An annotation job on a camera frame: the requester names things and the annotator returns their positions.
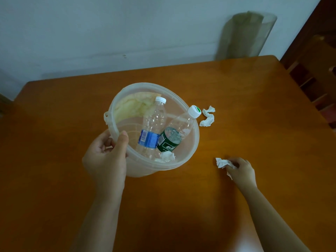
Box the person's right hand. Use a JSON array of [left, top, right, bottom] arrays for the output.
[[225, 157, 258, 190]]

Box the person's left hand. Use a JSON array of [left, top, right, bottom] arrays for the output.
[[82, 129, 130, 198]]

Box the white tissue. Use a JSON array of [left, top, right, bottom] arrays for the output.
[[154, 151, 176, 163], [215, 157, 238, 180], [199, 106, 216, 127]]

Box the translucent plastic bucket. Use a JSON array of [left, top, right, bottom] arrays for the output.
[[103, 82, 200, 178]]

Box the person's left forearm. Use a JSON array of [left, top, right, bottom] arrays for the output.
[[69, 193, 124, 252]]

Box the person's right forearm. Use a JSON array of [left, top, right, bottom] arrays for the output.
[[239, 186, 311, 252]]

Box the blue label plastic bottle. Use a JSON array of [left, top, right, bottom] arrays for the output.
[[136, 96, 167, 158]]

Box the yellow fruit peel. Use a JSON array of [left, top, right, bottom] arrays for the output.
[[114, 92, 162, 124]]

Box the green label plastic bottle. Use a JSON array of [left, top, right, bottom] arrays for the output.
[[157, 105, 202, 153]]

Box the wooden chair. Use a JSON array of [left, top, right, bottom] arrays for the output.
[[280, 34, 336, 129]]

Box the rolled transparent plastic sheet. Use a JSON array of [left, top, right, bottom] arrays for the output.
[[216, 11, 278, 60]]

